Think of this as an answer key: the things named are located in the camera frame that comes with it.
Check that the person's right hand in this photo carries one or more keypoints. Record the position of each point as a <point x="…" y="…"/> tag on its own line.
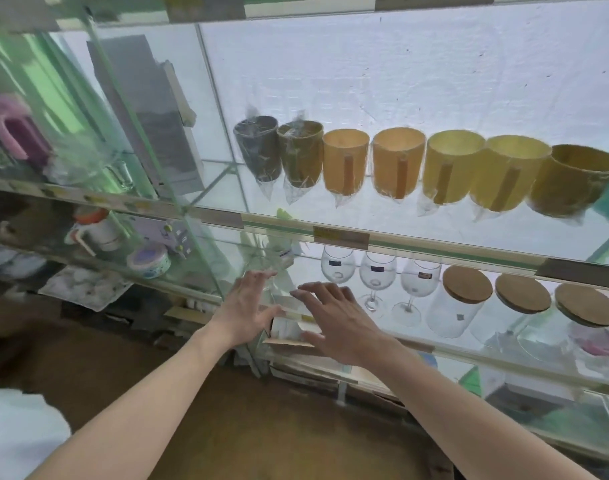
<point x="349" y="329"/>

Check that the person's left hand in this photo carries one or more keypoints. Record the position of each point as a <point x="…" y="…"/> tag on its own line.
<point x="244" y="309"/>

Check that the person's right thumb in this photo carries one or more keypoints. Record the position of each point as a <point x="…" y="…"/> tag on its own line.
<point x="313" y="338"/>

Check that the person's left thumb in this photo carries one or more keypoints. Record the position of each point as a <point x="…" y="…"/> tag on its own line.
<point x="273" y="313"/>

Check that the person's right forearm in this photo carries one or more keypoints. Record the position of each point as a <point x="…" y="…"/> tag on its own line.
<point x="474" y="424"/>

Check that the person's left forearm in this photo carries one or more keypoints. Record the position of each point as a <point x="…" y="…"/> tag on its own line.
<point x="144" y="409"/>

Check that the open cardboard box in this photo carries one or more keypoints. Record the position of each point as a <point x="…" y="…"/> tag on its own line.
<point x="287" y="337"/>

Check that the clear wine glass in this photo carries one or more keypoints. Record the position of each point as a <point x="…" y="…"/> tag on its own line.
<point x="418" y="284"/>
<point x="338" y="264"/>
<point x="377" y="274"/>

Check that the yellow shelf price label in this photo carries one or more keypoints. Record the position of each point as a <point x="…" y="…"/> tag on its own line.
<point x="340" y="237"/>

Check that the round purple white tin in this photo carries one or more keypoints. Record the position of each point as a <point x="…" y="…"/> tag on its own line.
<point x="149" y="260"/>

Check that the glass shelving unit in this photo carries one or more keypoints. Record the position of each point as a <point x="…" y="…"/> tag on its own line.
<point x="434" y="249"/>

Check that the glass jar with cork lid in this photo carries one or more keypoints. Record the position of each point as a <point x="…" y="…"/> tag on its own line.
<point x="587" y="305"/>
<point x="464" y="289"/>
<point x="523" y="293"/>

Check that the olive wrapped mug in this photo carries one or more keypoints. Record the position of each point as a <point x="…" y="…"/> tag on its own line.
<point x="300" y="154"/>

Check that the dark grey wrapped mug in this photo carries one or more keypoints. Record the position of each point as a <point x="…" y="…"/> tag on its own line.
<point x="258" y="149"/>

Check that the orange wrapped mug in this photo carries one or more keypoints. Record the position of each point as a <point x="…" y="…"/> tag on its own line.
<point x="345" y="162"/>
<point x="398" y="162"/>

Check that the white wrapped cloth packet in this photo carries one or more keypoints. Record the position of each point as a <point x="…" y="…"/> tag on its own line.
<point x="84" y="287"/>

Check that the white bottle with orange cap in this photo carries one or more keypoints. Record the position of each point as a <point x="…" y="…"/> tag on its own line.
<point x="97" y="229"/>

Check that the clear glass mug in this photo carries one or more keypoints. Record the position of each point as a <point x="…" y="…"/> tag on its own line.
<point x="120" y="174"/>

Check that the yellow wrapped mug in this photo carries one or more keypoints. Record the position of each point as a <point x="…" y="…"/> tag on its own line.
<point x="507" y="174"/>
<point x="452" y="167"/>

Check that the dark shelf price label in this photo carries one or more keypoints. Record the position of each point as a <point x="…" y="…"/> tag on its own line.
<point x="582" y="273"/>

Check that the person's white clothing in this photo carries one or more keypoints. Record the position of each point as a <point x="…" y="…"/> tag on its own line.
<point x="22" y="434"/>

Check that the mustard wrapped mug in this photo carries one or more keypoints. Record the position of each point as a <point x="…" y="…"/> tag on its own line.
<point x="569" y="182"/>

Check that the pink plastic jug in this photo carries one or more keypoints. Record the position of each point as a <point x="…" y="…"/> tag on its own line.
<point x="14" y="127"/>

